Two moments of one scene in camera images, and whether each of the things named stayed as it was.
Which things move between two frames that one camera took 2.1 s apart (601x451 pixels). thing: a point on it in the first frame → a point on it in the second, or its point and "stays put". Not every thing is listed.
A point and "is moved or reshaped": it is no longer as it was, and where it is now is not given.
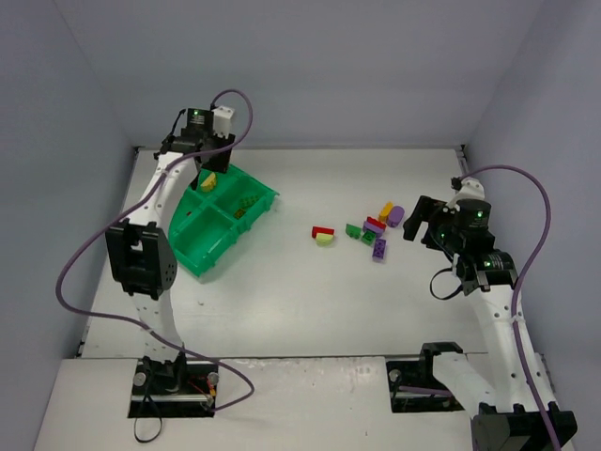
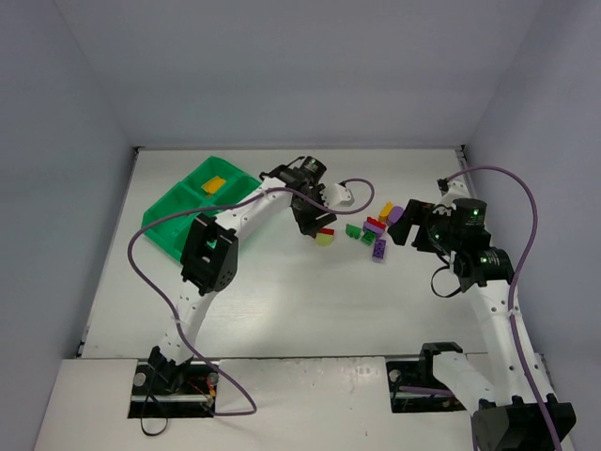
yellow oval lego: (208, 184) is moved or reshaped
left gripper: (214, 153) → (309, 218)
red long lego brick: (376, 222) stays put
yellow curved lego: (385, 211) stays put
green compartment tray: (212, 216) stays put
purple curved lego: (378, 231) stays put
